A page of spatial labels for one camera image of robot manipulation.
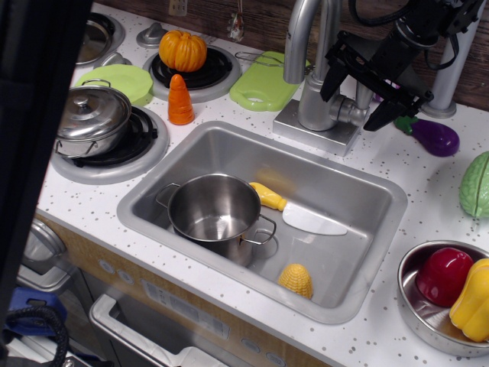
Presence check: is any toy oven door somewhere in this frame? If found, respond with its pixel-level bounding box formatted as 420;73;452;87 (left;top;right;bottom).
89;294;248;366

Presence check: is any steel bowl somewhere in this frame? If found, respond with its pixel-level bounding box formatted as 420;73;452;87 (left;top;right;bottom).
397;240;488;358

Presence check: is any lidded steel pot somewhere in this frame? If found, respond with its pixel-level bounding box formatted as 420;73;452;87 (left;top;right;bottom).
53;79;132;158

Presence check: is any blue clamp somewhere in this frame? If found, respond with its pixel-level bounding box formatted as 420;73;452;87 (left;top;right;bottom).
5;287;67;337

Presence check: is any silver faucet lever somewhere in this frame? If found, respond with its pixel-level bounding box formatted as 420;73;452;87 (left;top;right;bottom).
329;81;374;127

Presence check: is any green toy cabbage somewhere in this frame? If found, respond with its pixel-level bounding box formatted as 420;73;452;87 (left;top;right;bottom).
458;151;488;218

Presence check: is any purple striped toy onion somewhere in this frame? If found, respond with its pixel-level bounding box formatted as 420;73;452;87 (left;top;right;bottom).
373;80;400;102

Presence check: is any silver stove knob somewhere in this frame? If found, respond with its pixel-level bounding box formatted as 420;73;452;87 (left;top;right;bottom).
136;22;167;49

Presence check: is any green toy cutting board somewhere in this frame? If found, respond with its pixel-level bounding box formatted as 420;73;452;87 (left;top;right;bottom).
229;51;300;112

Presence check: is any back stove burner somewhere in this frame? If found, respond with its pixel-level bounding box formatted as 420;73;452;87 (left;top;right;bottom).
143;46;241;103

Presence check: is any silver toy faucet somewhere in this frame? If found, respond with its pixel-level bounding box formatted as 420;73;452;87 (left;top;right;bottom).
273;0;359;157

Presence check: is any wire whisk utensil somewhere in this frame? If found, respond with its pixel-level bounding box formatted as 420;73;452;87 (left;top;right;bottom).
235;51;283;68

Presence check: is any black braided cable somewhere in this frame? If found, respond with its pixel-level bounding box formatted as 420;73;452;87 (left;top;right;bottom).
0;305;70;367

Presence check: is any green toy plate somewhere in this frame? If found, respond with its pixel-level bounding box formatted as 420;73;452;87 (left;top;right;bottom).
74;64;154;106

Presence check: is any yellow handled toy knife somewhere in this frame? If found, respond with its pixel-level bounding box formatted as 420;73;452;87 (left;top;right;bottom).
250;182;348;236

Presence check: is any silver support pole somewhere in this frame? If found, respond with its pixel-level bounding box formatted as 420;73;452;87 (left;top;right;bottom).
422;1;486;119

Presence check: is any red toy pepper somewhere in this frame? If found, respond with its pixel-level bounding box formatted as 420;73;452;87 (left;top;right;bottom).
416;247;474;307

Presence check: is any steel pot in sink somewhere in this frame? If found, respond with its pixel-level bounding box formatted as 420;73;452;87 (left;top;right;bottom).
155;174;277;267

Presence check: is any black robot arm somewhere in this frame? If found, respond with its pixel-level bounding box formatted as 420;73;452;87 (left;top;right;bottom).
320;0;483;132

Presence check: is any silver sink basin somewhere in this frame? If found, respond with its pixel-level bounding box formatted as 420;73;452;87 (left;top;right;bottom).
117;121;407;324

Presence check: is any hanging glass ornament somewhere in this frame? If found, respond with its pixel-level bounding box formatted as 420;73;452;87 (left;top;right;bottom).
227;0;245;43

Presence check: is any black foreground strap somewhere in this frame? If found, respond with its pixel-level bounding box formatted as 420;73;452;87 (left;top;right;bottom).
0;0;96;330

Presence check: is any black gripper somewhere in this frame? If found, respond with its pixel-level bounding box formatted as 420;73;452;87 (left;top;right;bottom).
320;31;433;132

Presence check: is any purple toy eggplant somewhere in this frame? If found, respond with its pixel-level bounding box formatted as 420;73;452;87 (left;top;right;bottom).
393;116;460;158

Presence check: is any silver front knob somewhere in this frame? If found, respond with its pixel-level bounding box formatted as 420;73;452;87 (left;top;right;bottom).
22;218;66;274

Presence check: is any yellow toy pepper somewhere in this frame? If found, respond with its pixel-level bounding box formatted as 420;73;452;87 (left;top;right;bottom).
449;258;488;343

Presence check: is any orange toy pumpkin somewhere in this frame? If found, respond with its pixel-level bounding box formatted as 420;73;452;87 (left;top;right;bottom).
159;30;207;73

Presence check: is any steel pot lid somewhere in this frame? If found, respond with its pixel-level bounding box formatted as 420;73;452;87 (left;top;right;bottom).
76;20;112;65

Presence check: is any orange toy carrot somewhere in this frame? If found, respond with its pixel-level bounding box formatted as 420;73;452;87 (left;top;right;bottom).
167;74;195;125

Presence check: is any front stove burner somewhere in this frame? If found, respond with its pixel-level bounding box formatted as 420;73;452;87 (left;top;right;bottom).
50;106;170;185

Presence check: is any yellow toy corn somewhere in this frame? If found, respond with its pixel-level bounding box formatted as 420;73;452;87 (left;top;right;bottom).
277;263;313;299

